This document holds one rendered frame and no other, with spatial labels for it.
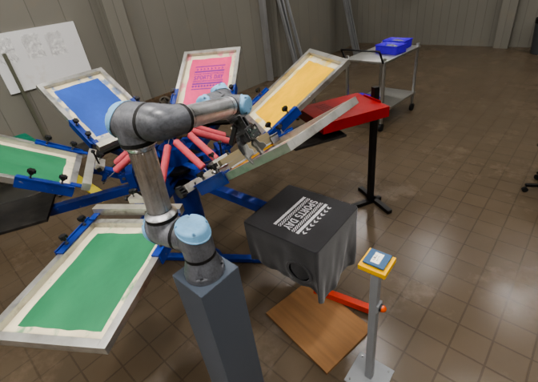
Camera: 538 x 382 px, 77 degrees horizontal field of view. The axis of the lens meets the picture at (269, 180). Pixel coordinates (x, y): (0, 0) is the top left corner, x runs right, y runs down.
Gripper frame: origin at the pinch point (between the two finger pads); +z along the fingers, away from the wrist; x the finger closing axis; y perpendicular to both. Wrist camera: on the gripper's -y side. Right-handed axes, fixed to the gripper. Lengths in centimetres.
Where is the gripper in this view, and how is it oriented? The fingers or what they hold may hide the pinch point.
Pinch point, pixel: (256, 158)
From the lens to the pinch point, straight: 151.1
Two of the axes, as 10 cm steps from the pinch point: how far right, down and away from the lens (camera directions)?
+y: 5.9, -2.4, -7.7
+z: 5.1, 8.5, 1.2
